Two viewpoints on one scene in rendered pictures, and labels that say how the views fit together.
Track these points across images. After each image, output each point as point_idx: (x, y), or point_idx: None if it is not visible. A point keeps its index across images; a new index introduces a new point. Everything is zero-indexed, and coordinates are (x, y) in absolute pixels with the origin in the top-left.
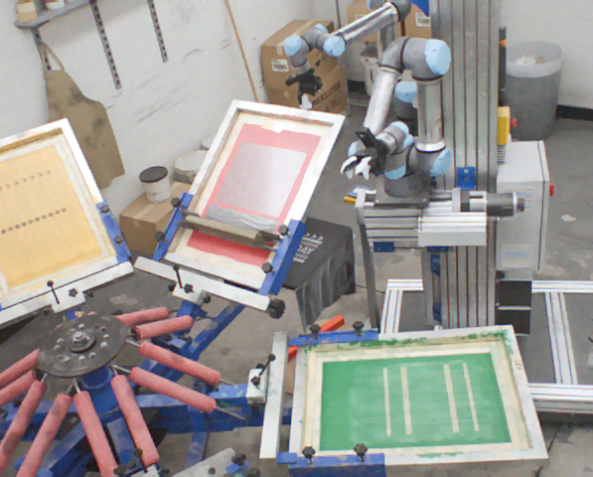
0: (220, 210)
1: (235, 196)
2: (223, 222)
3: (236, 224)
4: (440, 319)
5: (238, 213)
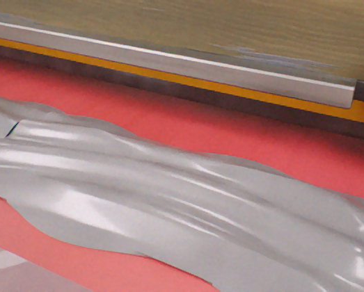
0: (210, 226)
1: None
2: (168, 146)
3: (53, 119)
4: None
5: None
